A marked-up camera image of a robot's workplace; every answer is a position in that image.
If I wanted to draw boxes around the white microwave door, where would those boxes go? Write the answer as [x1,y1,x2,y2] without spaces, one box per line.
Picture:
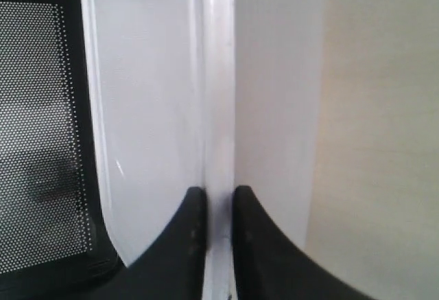
[1,0,324,299]

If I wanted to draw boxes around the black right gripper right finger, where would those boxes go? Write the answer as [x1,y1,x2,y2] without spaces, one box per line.
[233,185,368,299]

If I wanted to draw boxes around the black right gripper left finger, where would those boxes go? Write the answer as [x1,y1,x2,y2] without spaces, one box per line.
[71,187,208,299]

